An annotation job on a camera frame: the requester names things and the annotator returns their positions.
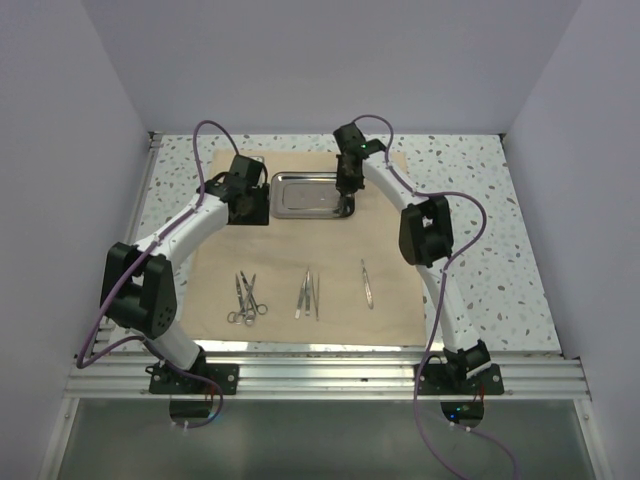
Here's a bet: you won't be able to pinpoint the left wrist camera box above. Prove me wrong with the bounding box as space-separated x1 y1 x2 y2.
227 155 268 187

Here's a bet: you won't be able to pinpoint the purple cable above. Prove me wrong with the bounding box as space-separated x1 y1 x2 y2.
352 114 521 480
74 119 249 429

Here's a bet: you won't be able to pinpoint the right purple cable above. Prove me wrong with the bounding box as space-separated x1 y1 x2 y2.
352 114 521 480

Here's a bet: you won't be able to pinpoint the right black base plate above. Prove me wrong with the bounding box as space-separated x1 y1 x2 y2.
412 357 505 397

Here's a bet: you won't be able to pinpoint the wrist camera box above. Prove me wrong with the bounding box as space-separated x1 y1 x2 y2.
227 155 268 187
333 122 367 154

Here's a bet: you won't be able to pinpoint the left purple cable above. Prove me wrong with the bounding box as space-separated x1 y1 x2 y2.
74 119 249 429

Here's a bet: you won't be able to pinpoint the aluminium front rail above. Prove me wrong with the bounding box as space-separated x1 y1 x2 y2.
63 352 591 401

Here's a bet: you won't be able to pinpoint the steel instrument tray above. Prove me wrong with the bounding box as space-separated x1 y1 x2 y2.
270 171 344 220

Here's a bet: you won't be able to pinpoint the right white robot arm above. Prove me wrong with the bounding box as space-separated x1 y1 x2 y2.
336 140 492 394

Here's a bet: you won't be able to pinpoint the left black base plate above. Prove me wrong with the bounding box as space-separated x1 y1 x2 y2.
145 363 240 395

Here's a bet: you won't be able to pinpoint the steel scalpel handle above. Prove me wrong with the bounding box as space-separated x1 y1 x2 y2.
360 259 374 310
331 194 355 218

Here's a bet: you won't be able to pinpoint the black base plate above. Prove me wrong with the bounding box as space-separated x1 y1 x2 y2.
145 363 240 395
412 357 505 397

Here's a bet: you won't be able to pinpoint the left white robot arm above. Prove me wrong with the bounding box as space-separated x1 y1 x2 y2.
99 172 270 393

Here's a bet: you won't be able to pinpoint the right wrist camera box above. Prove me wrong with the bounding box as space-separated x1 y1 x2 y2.
333 122 367 154

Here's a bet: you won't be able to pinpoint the steel surgical scissors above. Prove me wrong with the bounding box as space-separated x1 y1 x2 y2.
227 271 256 327

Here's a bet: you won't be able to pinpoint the steel tweezers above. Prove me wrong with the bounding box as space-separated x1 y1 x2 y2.
304 268 312 317
311 273 321 320
294 273 306 319

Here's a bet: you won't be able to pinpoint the steel forceps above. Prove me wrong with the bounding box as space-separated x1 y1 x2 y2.
240 272 269 319

